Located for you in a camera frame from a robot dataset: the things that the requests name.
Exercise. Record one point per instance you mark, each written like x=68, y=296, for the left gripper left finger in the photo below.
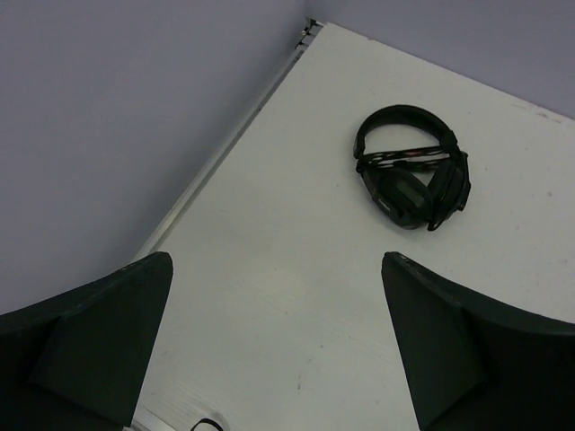
x=78, y=360

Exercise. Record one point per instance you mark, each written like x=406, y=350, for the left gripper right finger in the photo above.
x=474, y=363

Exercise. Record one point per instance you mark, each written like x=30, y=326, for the black headphones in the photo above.
x=413, y=187

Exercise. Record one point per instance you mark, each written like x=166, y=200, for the aluminium table rail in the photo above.
x=179, y=208

